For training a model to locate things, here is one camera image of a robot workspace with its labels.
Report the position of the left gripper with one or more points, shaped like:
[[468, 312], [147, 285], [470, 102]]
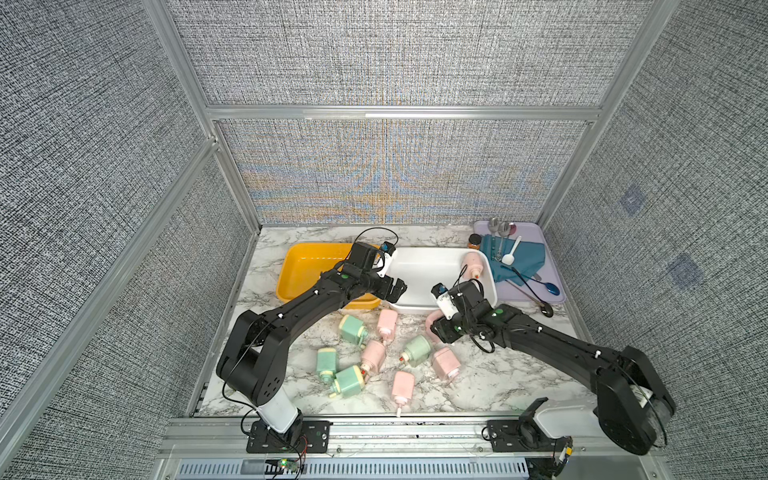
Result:
[[396, 289]]

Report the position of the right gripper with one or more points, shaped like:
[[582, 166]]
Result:
[[442, 332]]

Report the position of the pink sharpener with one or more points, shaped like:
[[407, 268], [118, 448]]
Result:
[[402, 390], [372, 358], [387, 325], [430, 319], [473, 265], [445, 364]]

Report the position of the white storage box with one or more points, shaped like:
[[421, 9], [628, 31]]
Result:
[[423, 267]]

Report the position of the yellow storage box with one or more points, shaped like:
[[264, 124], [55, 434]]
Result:
[[304, 264]]

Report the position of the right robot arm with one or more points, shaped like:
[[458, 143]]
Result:
[[633, 405]]

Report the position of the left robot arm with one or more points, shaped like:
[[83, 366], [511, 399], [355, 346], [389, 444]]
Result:
[[255, 357]]

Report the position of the green sharpener upper left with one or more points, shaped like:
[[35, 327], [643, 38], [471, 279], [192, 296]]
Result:
[[353, 330]]

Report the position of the white plastic spoon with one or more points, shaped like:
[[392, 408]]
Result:
[[509, 258]]

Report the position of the green sharpener centre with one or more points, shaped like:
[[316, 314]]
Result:
[[416, 351]]

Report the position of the orange spice jar black lid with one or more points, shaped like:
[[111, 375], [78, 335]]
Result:
[[474, 241]]

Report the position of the black spoon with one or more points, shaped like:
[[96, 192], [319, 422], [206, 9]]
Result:
[[545, 308]]

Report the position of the lavender tray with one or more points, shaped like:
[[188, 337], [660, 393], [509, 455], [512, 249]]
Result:
[[510, 292]]

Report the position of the teal cloth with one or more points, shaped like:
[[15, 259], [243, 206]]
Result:
[[529, 258]]

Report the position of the blue spoon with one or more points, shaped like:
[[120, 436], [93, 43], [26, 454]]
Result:
[[552, 288]]

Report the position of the iridescent spoon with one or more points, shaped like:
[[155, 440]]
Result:
[[505, 229]]

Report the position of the silver ornate spoon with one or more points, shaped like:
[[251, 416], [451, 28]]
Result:
[[493, 227]]

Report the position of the pink sharpener front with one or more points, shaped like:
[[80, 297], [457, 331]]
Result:
[[402, 390]]

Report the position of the green sharpener front yellow cap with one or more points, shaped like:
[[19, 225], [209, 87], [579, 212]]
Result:
[[347, 382]]

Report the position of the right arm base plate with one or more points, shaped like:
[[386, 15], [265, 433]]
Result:
[[504, 435]]

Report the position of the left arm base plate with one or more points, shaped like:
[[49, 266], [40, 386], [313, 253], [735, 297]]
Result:
[[302, 436]]

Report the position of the aluminium front rail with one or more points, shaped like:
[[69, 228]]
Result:
[[367, 447]]

